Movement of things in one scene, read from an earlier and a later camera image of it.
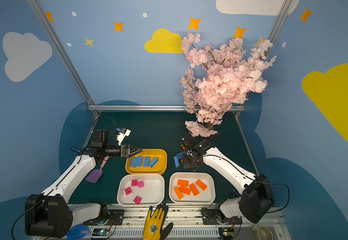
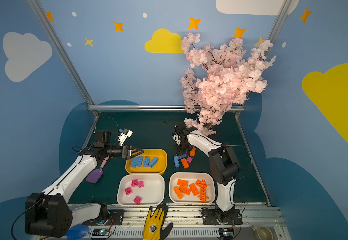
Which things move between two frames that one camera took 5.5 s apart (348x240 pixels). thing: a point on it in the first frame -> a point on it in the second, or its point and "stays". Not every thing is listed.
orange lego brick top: [185, 190] stays
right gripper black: [188, 161] -> [179, 148]
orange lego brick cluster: [178, 193] stays
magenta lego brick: [137, 200] stays
